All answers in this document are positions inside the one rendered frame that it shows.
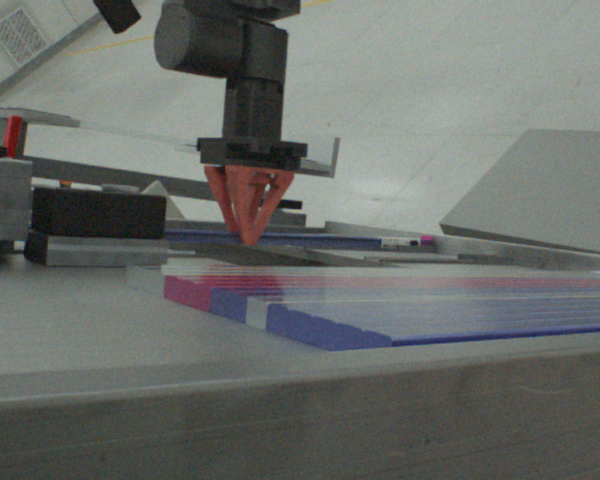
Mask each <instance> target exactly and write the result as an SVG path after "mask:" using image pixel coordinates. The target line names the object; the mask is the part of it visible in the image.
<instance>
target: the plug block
mask: <svg viewBox="0 0 600 480"><path fill-rule="evenodd" d="M92 1H93V3H94V4H95V6H96V7H97V9H98V10H99V12H100V13H101V15H102V16H103V19H104V20H105V22H106V23H107V25H108V26H109V28H110V29H111V31H112V32H113V33H114V34H120V33H124V32H125V31H126V30H128V29H129V28H130V27H132V26H133V25H134V24H137V23H138V21H139V20H141V18H142V16H141V14H140V13H139V11H138V9H137V8H136V6H135V5H133V4H134V3H132V2H131V0H92Z"/></svg>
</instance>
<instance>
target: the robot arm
mask: <svg viewBox="0 0 600 480"><path fill-rule="evenodd" d="M299 14H301V0H164V2H163V3H162V7H161V17H160V19H159V21H158V23H157V24H156V28H155V32H154V40H153V48H154V55H155V58H156V61H157V63H158V64H159V66H160V67H163V68H164V69H167V70H173V72H176V71H178V73H184V74H190V75H195V76H201V77H207V78H212V79H218V80H223V79H226V85H225V101H224V116H222V128H221V138H197V144H196V151H200V164H211V165H204V166H203V172H204V175H205V178H207V180H208V182H209V184H210V187H211V189H212V191H213V194H214V197H215V199H216V201H217V203H218V205H219V208H220V211H221V214H222V217H223V219H224V222H226V225H227V228H228V231H234V232H239V235H240V238H241V242H242V244H243V245H255V244H256V243H257V241H258V239H259V237H260V235H261V233H263V231H264V228H265V226H266V224H267V222H268V220H269V219H270V217H271V215H272V213H273V212H274V209H275V207H276V206H277V204H278V203H279V201H281V200H282V198H283V196H284V195H285V193H286V191H287V189H288V188H289V186H290V185H291V183H292V181H293V180H294V171H285V170H301V160H302V158H307V153H308V144H307V143H299V142H290V141H282V128H283V113H284V99H285V84H286V70H287V56H288V42H289V32H287V29H284V28H280V27H276V26H275V24H273V23H270V22H273V21H277V20H281V19H285V18H289V17H292V16H295V15H299ZM247 160H253V161H247ZM213 165H222V166H213ZM278 169H282V170H278ZM227 182H228V183H229V187H230V193H231V197H232V202H233V206H234V211H233V207H232V203H231V200H230V196H229V193H228V188H227ZM267 184H269V185H270V188H269V191H268V194H267V196H266V199H265V201H264V203H263V205H261V208H260V210H259V213H258V216H257V218H256V220H255V222H254V219H255V217H256V214H257V210H258V207H259V205H260V202H261V199H263V196H264V194H265V190H266V187H267ZM248 185H249V188H248ZM234 212H235V215H234ZM235 216H236V218H235ZM236 221H237V222H236ZM253 222H254V225H253ZM252 225H253V227H252ZM251 228H252V230H251Z"/></svg>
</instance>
